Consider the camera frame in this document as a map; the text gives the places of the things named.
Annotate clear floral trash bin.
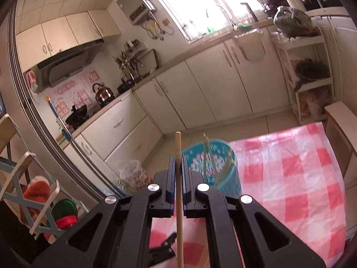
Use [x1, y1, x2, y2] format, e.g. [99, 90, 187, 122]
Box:
[116, 159, 153, 195]

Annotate orange plush toy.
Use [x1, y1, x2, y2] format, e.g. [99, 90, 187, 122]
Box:
[20, 176, 51, 224]

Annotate white water heater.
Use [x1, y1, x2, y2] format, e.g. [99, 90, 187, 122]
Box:
[116, 0, 156, 25]

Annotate steel kettle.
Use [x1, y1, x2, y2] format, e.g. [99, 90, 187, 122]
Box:
[92, 83, 115, 108]

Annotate range hood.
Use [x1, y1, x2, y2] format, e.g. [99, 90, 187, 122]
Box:
[29, 39, 104, 93]

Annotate black wok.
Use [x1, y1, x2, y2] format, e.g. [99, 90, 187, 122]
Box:
[65, 105, 89, 130]

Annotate pink checkered tablecloth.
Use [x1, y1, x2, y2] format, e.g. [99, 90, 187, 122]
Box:
[148, 121, 348, 268]

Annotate blue perforated plastic bin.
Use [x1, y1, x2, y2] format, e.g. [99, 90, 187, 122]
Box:
[182, 139, 241, 198]

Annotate white blue shelf rack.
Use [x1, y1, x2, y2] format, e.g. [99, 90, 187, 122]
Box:
[1, 114, 89, 239]

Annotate kitchen faucet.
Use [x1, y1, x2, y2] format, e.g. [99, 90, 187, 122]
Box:
[217, 4, 238, 30]

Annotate white storage trolley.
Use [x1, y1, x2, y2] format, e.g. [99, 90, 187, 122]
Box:
[271, 27, 335, 125]

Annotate wall utensil rack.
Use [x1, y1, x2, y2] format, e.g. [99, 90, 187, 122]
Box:
[114, 39, 160, 84]

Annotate green plastic bag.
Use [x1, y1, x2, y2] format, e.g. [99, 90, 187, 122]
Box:
[274, 6, 314, 38]

